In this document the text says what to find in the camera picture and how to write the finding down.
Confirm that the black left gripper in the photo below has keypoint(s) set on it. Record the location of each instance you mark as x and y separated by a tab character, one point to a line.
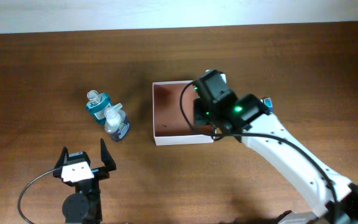
109	163

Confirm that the white cardboard box pink interior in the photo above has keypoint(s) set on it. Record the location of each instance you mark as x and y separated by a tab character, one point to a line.
169	126

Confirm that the blue and white toothbrush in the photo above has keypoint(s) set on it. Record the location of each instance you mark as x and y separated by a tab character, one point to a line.
268	103

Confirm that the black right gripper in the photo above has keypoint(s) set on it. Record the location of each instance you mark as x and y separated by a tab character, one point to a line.
198	116

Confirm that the teal mouthwash bottle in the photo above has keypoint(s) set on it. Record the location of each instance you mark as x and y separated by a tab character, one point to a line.
97	104

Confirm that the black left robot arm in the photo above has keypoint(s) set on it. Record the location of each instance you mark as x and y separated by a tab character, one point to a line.
83	206

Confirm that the clear foaming soap pump bottle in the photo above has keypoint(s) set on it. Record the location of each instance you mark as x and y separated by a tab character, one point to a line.
117	124

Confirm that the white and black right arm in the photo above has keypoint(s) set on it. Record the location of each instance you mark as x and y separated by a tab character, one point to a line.
332	197

